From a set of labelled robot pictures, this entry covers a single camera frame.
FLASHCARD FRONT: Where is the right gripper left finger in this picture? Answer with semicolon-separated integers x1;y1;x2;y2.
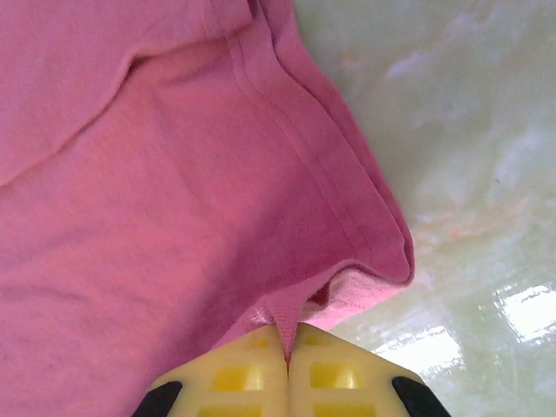
132;325;289;417

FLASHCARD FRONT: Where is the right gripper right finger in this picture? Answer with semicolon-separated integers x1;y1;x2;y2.
286;322;449;417

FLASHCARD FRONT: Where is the pink t-shirt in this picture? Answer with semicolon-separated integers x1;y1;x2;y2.
0;0;416;417

